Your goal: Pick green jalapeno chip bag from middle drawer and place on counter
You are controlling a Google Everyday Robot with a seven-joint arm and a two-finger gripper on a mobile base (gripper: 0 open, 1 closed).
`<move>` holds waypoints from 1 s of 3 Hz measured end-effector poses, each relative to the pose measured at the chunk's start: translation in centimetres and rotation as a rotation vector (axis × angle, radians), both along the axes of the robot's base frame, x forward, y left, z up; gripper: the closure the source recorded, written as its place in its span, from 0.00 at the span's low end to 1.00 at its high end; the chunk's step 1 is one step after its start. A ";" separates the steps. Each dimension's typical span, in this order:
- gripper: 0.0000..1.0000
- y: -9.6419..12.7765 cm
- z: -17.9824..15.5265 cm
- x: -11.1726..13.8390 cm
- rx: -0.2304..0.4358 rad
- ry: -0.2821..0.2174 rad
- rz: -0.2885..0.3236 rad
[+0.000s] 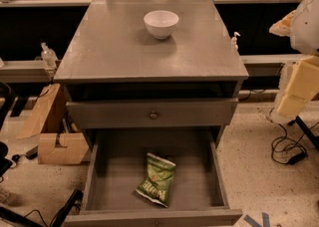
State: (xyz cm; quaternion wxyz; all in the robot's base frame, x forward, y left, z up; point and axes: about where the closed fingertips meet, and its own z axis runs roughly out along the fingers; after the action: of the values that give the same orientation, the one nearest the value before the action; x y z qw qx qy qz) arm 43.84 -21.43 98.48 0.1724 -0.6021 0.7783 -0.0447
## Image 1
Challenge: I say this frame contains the black stand leg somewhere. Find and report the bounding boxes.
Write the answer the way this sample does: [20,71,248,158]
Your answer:
[0,189,83,227]

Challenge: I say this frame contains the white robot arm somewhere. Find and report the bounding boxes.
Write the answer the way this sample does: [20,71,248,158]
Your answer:
[269,0,319,121]

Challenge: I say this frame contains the open grey middle drawer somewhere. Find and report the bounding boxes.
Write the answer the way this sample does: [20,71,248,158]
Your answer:
[65,128,242,227]

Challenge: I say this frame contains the white ceramic bowl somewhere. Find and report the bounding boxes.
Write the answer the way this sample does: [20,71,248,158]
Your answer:
[144,10,179,39]

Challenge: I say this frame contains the cardboard box pieces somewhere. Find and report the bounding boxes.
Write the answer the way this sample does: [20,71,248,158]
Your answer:
[17,84,89,165]

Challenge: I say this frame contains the green jalapeno chip bag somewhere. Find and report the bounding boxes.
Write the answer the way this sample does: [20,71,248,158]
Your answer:
[136,152,175,208]

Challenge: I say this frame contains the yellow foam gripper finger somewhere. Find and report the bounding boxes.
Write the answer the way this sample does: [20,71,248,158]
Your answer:
[269,11,295,37]
[277,56,319,117]

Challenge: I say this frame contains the clear sanitizer bottle left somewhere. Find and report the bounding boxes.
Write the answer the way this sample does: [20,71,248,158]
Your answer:
[41,43,58,68]

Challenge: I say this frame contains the black chair base right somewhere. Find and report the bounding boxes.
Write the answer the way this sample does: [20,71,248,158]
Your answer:
[288,116,319,150]

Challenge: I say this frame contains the white pump bottle right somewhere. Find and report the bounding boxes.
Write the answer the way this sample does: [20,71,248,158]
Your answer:
[231,32,241,50]

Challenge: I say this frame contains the black power cable and adapter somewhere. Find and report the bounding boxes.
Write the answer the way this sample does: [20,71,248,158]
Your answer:
[268,110,319,166]

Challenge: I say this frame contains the closed grey top drawer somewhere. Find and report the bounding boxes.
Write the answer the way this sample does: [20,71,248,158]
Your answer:
[66,99,238,129]

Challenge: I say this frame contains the grey wooden drawer cabinet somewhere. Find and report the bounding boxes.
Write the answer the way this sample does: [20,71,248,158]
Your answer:
[55,0,248,141]

